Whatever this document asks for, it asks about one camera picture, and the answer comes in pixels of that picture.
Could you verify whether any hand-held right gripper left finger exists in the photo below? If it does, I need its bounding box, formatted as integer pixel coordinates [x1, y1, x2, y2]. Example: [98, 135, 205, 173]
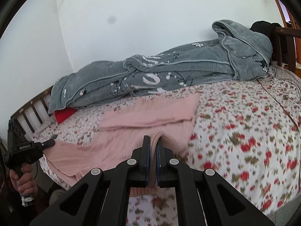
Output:
[28, 135, 151, 226]

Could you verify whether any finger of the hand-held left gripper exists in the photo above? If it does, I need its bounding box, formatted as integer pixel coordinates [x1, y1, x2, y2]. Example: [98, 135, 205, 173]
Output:
[39, 134, 57, 150]

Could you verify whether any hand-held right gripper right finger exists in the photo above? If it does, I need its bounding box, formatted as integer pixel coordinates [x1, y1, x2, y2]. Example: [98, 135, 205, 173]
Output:
[156, 138, 275, 226]

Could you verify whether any pink knit sweater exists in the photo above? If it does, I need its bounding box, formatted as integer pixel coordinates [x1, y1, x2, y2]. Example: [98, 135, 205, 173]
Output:
[46, 94, 200, 196]

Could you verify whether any person's left hand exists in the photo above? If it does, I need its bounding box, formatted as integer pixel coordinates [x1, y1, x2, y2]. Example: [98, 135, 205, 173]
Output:
[9, 163, 38, 199]

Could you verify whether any red pillow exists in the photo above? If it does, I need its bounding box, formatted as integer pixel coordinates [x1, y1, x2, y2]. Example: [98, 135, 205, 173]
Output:
[55, 108, 77, 124]

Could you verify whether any floral bed sheet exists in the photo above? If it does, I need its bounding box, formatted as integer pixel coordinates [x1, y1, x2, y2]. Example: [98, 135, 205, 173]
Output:
[32, 65, 301, 226]

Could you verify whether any grey printed blanket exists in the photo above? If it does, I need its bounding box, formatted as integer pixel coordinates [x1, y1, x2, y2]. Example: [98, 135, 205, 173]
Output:
[48, 19, 273, 114]

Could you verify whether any black cloth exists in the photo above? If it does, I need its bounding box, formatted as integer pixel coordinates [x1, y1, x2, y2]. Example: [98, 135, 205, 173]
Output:
[250, 21, 283, 34]

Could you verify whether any wooden door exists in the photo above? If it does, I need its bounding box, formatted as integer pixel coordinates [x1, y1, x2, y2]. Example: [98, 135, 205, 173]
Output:
[270, 0, 301, 29]

